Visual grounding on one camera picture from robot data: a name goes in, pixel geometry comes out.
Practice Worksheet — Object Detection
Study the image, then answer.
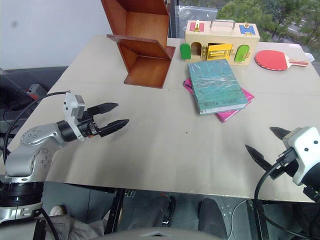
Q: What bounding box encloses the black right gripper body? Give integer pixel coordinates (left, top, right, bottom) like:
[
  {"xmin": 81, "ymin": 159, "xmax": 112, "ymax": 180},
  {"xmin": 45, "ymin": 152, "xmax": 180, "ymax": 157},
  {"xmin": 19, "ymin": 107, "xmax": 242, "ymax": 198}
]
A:
[{"xmin": 270, "ymin": 161, "xmax": 298, "ymax": 180}]

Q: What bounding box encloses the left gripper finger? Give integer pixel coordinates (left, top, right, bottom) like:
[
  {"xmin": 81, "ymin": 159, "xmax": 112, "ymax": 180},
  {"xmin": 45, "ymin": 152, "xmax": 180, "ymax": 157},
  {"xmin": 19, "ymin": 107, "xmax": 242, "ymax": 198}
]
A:
[
  {"xmin": 87, "ymin": 102, "xmax": 119, "ymax": 117},
  {"xmin": 99, "ymin": 118, "xmax": 130, "ymax": 138}
]

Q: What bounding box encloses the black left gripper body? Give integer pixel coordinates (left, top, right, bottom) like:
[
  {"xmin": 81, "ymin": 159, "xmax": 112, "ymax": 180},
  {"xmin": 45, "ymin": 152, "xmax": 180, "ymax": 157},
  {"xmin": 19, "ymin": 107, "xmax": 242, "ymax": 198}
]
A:
[{"xmin": 77, "ymin": 109, "xmax": 103, "ymax": 139}]

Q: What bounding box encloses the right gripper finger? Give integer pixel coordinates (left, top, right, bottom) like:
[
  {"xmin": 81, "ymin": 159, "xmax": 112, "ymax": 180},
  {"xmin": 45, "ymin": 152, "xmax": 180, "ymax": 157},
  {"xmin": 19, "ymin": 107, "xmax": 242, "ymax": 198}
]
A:
[
  {"xmin": 245, "ymin": 144, "xmax": 274, "ymax": 173},
  {"xmin": 269, "ymin": 126, "xmax": 291, "ymax": 149}
]

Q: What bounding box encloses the pink book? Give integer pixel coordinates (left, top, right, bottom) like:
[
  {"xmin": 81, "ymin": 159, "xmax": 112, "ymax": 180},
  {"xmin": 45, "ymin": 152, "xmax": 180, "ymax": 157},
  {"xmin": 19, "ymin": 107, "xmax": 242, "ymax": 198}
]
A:
[{"xmin": 182, "ymin": 77, "xmax": 256, "ymax": 124}]

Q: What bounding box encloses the brown wooden book stand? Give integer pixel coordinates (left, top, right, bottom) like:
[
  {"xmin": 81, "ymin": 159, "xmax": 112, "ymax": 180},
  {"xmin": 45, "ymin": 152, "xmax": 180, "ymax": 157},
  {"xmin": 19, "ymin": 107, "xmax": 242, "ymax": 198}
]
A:
[{"xmin": 100, "ymin": 0, "xmax": 177, "ymax": 90}]

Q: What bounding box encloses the teal hardcover book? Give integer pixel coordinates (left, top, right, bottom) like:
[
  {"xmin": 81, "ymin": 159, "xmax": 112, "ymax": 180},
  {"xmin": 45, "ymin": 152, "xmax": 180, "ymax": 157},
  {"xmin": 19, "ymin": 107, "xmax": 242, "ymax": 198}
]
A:
[{"xmin": 187, "ymin": 58, "xmax": 249, "ymax": 117}]

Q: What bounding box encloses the black table leg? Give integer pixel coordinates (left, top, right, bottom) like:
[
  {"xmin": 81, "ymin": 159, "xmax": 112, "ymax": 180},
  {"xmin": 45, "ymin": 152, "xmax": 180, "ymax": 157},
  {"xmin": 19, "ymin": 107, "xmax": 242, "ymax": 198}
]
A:
[
  {"xmin": 245, "ymin": 198, "xmax": 270, "ymax": 240},
  {"xmin": 103, "ymin": 188, "xmax": 126, "ymax": 235}
]

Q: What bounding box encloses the red and grey tool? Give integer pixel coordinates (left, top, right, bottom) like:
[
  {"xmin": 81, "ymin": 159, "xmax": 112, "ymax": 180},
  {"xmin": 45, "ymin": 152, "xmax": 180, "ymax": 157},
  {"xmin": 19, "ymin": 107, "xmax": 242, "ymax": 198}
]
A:
[{"xmin": 25, "ymin": 84, "xmax": 50, "ymax": 101}]

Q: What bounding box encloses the red table tennis paddle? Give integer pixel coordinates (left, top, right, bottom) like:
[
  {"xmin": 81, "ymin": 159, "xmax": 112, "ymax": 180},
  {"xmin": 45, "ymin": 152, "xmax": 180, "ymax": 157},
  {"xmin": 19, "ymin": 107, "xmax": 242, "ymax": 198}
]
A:
[{"xmin": 254, "ymin": 49, "xmax": 310, "ymax": 72}]

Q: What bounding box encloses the beige shoe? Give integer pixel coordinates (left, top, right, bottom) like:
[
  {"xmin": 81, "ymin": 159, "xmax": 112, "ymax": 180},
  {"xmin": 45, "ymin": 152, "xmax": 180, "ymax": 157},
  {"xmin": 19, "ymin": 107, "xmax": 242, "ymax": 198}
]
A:
[{"xmin": 49, "ymin": 204, "xmax": 68, "ymax": 217}]

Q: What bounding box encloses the wooden lock box toy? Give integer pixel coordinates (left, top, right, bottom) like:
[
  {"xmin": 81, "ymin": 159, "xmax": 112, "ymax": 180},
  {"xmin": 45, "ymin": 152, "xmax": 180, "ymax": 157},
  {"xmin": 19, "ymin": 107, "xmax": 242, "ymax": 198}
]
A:
[{"xmin": 180, "ymin": 19, "xmax": 261, "ymax": 68}]

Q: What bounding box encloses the clear plastic bag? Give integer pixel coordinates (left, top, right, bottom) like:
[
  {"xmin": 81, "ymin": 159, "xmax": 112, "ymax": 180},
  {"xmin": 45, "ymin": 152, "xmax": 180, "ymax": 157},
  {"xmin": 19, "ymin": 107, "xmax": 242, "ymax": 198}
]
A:
[{"xmin": 175, "ymin": 5, "xmax": 219, "ymax": 39}]

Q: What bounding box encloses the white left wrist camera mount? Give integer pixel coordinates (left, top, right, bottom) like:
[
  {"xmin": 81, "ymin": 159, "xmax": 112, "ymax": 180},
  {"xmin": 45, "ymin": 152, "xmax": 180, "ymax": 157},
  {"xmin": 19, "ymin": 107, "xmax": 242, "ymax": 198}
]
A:
[{"xmin": 62, "ymin": 91, "xmax": 87, "ymax": 141}]

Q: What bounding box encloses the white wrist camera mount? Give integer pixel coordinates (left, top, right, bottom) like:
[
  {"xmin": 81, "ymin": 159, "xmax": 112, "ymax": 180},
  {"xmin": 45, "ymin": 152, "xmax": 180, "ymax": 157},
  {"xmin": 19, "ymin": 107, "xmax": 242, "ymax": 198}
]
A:
[
  {"xmin": 282, "ymin": 126, "xmax": 320, "ymax": 186},
  {"xmin": 62, "ymin": 91, "xmax": 87, "ymax": 141}
]

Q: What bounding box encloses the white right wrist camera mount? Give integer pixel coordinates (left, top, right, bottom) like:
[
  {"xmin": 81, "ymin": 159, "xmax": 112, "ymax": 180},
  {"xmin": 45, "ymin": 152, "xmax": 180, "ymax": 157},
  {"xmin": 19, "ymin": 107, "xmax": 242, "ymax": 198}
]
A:
[{"xmin": 282, "ymin": 126, "xmax": 320, "ymax": 186}]

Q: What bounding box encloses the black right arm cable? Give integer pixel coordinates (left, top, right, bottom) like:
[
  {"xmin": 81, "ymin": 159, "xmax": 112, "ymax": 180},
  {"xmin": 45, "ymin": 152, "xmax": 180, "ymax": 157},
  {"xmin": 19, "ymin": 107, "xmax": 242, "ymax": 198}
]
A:
[{"xmin": 254, "ymin": 147, "xmax": 320, "ymax": 239}]

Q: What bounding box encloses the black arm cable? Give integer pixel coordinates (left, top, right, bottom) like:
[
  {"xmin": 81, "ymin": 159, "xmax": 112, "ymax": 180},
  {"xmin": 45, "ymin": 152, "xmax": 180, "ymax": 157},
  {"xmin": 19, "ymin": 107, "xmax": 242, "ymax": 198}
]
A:
[
  {"xmin": 254, "ymin": 147, "xmax": 320, "ymax": 239},
  {"xmin": 2, "ymin": 91, "xmax": 70, "ymax": 166}
]

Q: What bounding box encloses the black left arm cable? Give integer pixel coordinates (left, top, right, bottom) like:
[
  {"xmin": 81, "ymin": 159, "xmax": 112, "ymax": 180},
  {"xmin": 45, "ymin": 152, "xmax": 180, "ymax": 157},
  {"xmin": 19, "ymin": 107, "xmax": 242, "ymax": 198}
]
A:
[{"xmin": 2, "ymin": 91, "xmax": 70, "ymax": 166}]

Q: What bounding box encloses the dark window frame post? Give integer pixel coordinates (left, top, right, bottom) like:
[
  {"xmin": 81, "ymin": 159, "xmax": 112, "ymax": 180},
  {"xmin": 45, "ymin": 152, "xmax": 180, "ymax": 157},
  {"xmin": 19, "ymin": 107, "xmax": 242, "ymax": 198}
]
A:
[{"xmin": 166, "ymin": 0, "xmax": 180, "ymax": 39}]

